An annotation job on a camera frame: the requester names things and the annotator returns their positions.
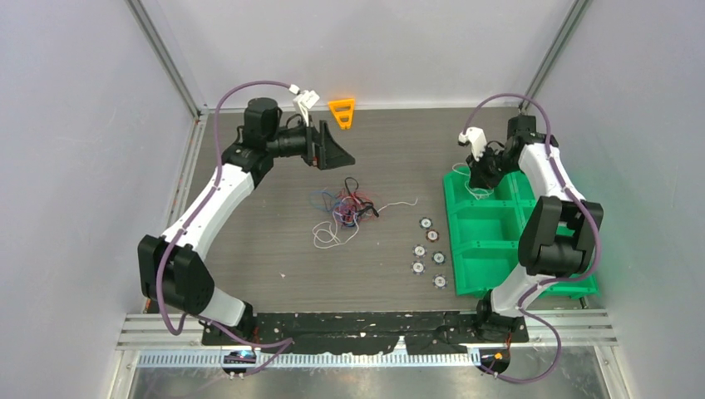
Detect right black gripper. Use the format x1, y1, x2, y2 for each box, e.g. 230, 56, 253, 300
466, 144, 521, 190

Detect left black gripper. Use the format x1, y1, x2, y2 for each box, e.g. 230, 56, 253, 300
267, 116, 354, 170

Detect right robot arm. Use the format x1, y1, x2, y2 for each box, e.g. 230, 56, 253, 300
458, 115, 604, 342

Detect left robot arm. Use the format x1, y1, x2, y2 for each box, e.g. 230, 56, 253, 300
137, 97, 355, 344

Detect green compartment bin tray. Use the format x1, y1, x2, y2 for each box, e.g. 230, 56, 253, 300
443, 165, 599, 298

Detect orange triangular plastic stand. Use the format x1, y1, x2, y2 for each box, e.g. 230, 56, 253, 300
328, 98, 356, 130

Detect blue poker chip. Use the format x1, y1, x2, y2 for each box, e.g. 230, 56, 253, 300
419, 217, 433, 230
432, 274, 447, 289
411, 261, 426, 275
431, 251, 446, 265
412, 244, 427, 259

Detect brown poker chip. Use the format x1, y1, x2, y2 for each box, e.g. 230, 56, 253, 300
426, 229, 439, 243

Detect blue wire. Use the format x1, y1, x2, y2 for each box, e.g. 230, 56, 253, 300
309, 190, 365, 229

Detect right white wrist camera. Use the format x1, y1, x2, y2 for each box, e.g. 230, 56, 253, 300
457, 127, 487, 161

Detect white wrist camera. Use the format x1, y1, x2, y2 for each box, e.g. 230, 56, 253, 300
457, 127, 487, 161
288, 84, 320, 126

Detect red wire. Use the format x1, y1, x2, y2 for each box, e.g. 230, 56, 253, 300
330, 190, 382, 227

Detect black wire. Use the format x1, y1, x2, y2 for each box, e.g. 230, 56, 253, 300
342, 177, 381, 219

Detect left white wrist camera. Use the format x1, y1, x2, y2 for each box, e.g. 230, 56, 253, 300
288, 84, 320, 126

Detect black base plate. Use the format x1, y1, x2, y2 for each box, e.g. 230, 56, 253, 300
228, 311, 529, 355

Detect aluminium rail frame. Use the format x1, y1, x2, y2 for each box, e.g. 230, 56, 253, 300
117, 309, 617, 368

